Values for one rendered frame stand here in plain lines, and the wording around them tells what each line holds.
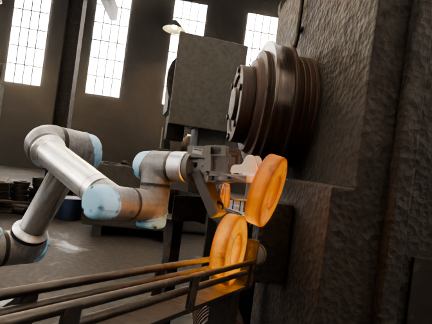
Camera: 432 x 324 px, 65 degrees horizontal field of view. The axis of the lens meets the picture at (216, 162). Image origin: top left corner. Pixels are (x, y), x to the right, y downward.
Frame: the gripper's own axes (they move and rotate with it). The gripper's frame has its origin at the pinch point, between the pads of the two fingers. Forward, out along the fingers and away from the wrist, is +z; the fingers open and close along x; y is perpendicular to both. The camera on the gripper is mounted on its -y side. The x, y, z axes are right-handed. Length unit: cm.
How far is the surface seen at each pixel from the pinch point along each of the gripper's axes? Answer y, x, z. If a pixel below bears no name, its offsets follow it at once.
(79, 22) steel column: 307, 421, -605
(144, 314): -19.8, -29.3, -7.0
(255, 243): -15.2, 7.9, -5.2
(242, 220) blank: -9.2, 1.0, -6.0
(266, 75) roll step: 32.8, 32.8, -14.3
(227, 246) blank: -13.6, -6.4, -5.5
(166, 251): -40, 68, -76
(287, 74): 32.5, 32.4, -7.4
